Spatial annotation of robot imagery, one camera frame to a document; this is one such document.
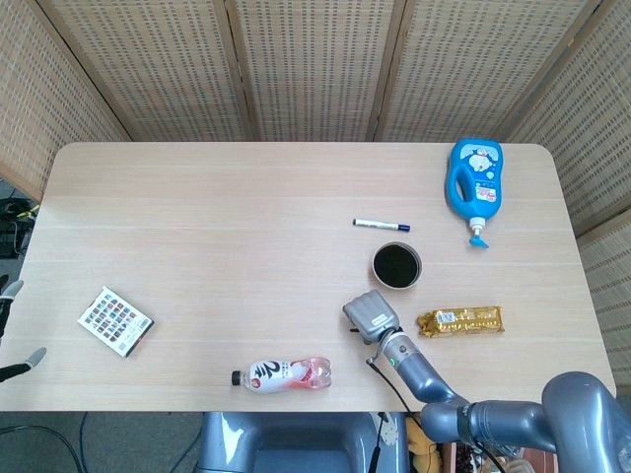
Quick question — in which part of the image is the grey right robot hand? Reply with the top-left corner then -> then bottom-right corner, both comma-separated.
342,290 -> 399,346

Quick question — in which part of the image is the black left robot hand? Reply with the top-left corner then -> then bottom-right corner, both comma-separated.
0,279 -> 48,384

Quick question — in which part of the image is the black-interior white cup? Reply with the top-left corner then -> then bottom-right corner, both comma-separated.
371,240 -> 424,292

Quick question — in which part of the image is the yellow cloth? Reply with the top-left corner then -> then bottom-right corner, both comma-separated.
407,417 -> 446,473

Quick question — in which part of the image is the printed card box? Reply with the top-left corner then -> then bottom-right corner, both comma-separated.
77,286 -> 156,359

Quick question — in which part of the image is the white marker pen blue cap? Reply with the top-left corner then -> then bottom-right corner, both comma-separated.
352,218 -> 412,233

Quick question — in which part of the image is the gold foil snack package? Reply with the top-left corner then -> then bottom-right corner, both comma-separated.
416,304 -> 507,339

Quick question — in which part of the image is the clear drink bottle pink label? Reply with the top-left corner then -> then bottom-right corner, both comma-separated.
231,355 -> 332,395

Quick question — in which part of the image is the black equipment on floor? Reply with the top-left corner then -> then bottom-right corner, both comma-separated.
0,196 -> 41,258

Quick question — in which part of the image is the grey robot torso base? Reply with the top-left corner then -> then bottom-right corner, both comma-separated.
196,411 -> 410,473

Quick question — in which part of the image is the blue detergent pump bottle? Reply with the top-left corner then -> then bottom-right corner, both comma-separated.
444,138 -> 506,251

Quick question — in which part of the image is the woven wooden folding screen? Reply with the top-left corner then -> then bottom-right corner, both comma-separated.
0,0 -> 631,380

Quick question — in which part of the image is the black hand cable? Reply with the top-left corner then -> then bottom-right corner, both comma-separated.
365,344 -> 413,414

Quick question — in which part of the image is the black floor cable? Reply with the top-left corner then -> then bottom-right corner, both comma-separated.
0,411 -> 91,473

